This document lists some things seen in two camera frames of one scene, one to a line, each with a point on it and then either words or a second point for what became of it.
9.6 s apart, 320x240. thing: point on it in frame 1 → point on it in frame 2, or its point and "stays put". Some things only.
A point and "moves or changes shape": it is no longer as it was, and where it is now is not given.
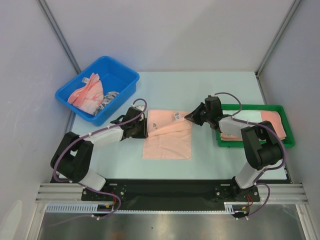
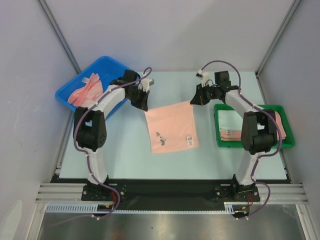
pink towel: [272, 117] stays put
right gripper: [201, 115] → [202, 92]
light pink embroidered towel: [169, 135] moves or changes shape
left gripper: [143, 134] → [142, 104]
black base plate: [170, 194] stays put
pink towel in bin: [90, 96] stays put
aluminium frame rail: [280, 193] stays put
